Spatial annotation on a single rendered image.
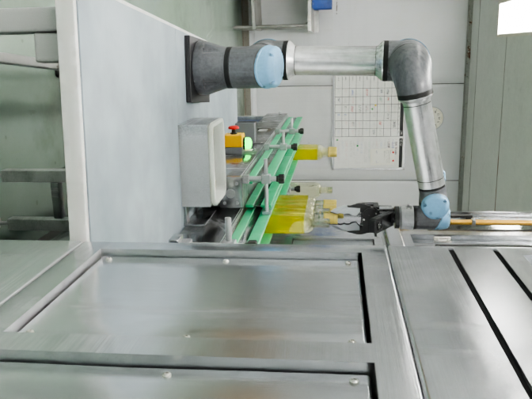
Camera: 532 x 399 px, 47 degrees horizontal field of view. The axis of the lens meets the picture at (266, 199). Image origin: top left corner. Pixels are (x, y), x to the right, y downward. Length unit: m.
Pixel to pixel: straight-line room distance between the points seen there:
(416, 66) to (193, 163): 0.64
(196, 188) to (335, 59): 0.55
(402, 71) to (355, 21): 6.05
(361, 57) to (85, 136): 0.98
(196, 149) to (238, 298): 0.87
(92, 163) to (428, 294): 0.60
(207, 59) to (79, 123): 0.74
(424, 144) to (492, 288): 0.96
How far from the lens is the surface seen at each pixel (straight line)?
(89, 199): 1.07
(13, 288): 0.88
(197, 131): 1.61
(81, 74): 1.06
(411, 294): 0.78
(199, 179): 1.63
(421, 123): 1.72
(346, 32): 7.74
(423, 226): 1.96
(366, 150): 7.83
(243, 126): 2.48
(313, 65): 1.83
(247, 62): 1.71
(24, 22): 1.14
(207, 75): 1.73
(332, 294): 0.80
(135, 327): 0.74
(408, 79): 1.69
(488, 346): 0.68
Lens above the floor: 1.16
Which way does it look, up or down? 7 degrees down
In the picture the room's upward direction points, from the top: 90 degrees clockwise
